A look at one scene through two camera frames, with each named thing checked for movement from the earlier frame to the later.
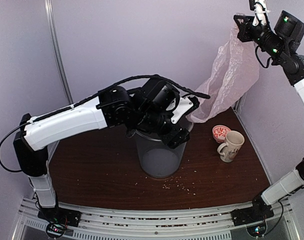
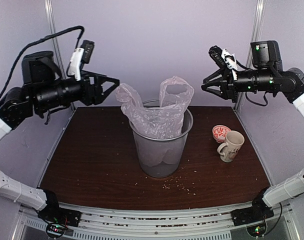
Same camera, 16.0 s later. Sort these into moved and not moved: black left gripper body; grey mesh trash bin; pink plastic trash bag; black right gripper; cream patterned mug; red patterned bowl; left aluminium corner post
Moved: black right gripper; pink plastic trash bag; black left gripper body
Not moved: cream patterned mug; grey mesh trash bin; red patterned bowl; left aluminium corner post
